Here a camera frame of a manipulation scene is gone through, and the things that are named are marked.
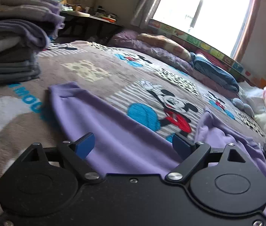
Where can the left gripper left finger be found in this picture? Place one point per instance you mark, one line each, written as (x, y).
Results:
(74, 155)

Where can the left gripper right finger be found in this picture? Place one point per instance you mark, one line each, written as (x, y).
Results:
(194, 156)

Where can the purple garment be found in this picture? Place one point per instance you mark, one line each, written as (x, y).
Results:
(134, 129)

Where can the folded clothes stack left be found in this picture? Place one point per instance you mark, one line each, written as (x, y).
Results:
(26, 28)

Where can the small blue-grey plush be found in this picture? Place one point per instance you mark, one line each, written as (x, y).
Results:
(246, 108)

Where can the Mickey Mouse blanket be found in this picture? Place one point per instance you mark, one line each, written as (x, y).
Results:
(26, 114)

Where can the colourful headboard panel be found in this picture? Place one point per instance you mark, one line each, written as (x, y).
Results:
(192, 43)

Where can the orange patterned pillow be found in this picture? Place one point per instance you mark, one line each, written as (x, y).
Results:
(166, 44)

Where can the purple quilt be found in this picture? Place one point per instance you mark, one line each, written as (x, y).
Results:
(128, 39)

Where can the dark side table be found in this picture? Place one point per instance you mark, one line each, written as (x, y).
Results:
(90, 29)

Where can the grey window curtain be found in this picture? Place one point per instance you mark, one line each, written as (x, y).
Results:
(144, 12)

